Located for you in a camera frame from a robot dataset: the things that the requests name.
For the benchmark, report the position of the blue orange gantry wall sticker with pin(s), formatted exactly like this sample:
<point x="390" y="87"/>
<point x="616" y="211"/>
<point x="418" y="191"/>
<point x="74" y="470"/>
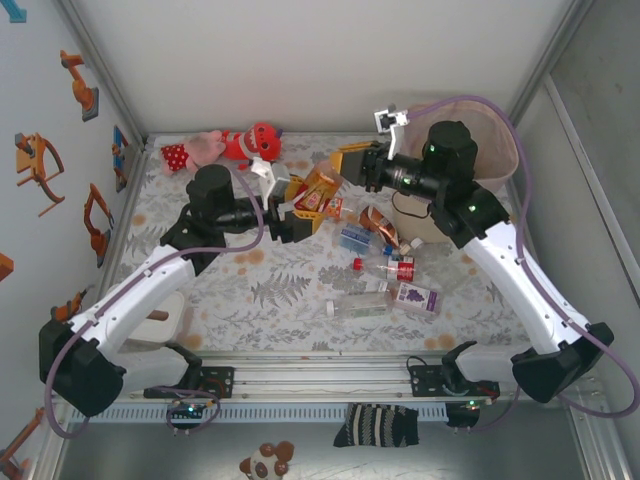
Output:
<point x="120" y="160"/>

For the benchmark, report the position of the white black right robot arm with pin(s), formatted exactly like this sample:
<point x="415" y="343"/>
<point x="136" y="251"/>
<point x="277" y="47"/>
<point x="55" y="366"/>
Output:
<point x="530" y="280"/>

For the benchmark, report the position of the orange grey machine wall sticker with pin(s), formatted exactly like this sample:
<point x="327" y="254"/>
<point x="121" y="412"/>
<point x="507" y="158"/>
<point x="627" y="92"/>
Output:
<point x="27" y="165"/>

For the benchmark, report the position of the white brown plush dog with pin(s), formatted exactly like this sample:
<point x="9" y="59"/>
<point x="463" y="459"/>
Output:
<point x="262" y="465"/>

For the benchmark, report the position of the aluminium frame post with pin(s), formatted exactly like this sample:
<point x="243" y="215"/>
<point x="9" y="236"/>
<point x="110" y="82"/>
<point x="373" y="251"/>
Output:
<point x="557" y="50"/>
<point x="106" y="75"/>

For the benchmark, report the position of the aluminium extrusion rail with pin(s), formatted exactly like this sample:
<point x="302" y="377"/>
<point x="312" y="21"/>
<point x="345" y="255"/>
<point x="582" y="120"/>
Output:
<point x="325" y="375"/>

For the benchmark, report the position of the aluminium side rail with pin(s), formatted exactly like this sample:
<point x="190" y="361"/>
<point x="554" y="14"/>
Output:
<point x="140" y="160"/>

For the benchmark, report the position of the brown cylindrical stick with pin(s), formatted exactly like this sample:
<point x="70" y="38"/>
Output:
<point x="159" y="315"/>

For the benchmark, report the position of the small orange juice container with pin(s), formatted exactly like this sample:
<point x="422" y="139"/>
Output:
<point x="335" y="209"/>

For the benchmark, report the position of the red plush monster toy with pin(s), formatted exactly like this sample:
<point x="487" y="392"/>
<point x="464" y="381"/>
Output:
<point x="260" y="140"/>

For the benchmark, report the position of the small circuit board green LED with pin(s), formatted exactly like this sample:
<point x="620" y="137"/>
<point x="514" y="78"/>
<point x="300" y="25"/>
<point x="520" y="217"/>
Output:
<point x="191" y="410"/>
<point x="472" y="402"/>

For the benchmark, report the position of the black beige striped sock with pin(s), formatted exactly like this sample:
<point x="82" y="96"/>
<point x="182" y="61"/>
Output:
<point x="375" y="425"/>

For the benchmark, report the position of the pink plush toy dotted dress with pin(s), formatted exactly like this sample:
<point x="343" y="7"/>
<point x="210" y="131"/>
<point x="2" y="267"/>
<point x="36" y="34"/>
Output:
<point x="200" y="147"/>

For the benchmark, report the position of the pale window frame bar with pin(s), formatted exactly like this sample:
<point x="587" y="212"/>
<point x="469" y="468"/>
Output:
<point x="600" y="200"/>

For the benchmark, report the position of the blue column wall sticker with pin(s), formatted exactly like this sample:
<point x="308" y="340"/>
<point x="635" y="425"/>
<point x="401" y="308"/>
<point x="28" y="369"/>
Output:
<point x="19" y="16"/>

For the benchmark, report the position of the floral patterned tablecloth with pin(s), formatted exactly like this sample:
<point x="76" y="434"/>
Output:
<point x="250" y="330"/>

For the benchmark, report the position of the clear bottle red label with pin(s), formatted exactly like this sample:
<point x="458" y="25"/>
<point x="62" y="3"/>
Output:
<point x="401" y="268"/>

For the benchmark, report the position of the white plastic box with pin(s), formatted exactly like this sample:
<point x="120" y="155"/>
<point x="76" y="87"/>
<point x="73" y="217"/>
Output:
<point x="170" y="325"/>

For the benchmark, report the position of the purple grape juice carton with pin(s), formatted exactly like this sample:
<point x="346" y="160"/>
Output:
<point x="415" y="297"/>

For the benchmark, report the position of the brown coffee drink bottle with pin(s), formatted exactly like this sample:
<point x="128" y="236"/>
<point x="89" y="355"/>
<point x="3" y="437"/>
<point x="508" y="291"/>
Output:
<point x="380" y="225"/>

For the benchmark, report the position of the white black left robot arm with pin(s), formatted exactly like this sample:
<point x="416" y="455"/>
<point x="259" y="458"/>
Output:
<point x="130" y="300"/>

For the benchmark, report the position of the clear bottle blue label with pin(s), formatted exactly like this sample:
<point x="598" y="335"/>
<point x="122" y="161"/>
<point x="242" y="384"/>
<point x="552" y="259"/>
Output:
<point x="356" y="237"/>

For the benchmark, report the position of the clear bottle white cap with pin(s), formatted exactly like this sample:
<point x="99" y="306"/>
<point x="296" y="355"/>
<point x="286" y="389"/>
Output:
<point x="360" y="305"/>
<point x="416" y="243"/>

